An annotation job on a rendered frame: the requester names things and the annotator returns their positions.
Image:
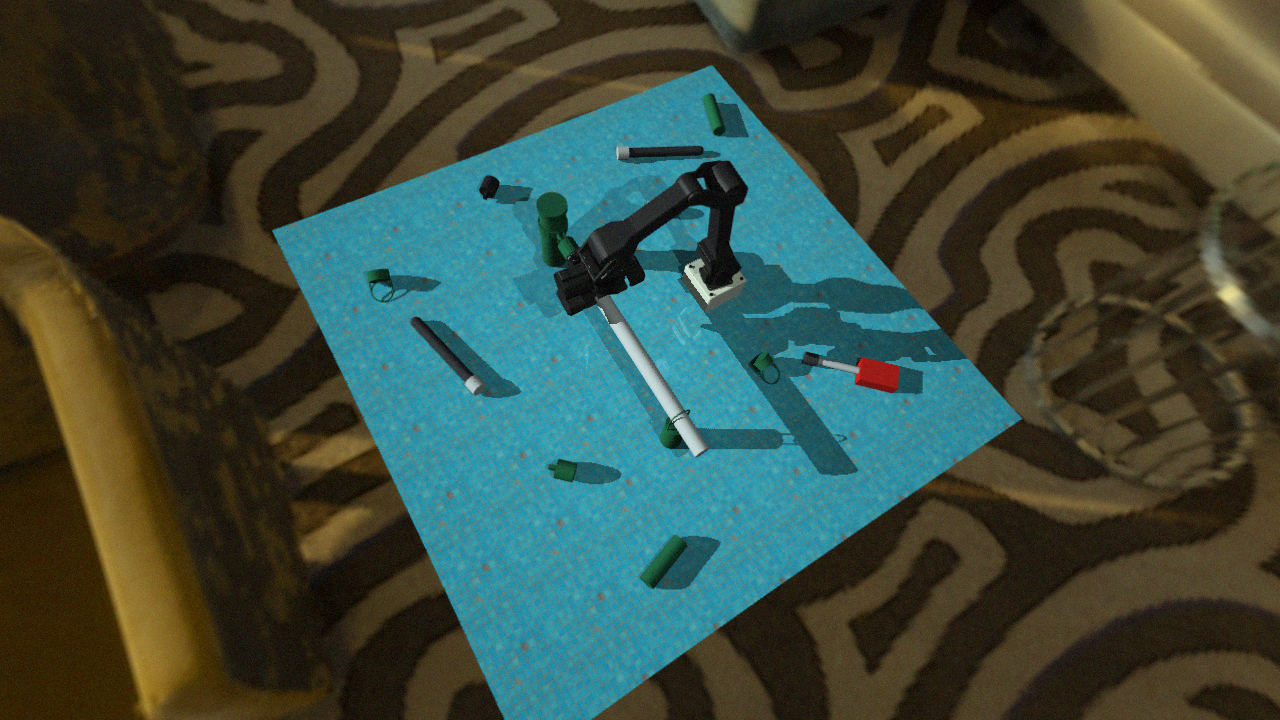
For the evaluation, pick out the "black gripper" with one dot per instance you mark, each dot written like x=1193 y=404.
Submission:
x=634 y=274

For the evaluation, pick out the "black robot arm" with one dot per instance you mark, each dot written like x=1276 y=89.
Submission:
x=609 y=249

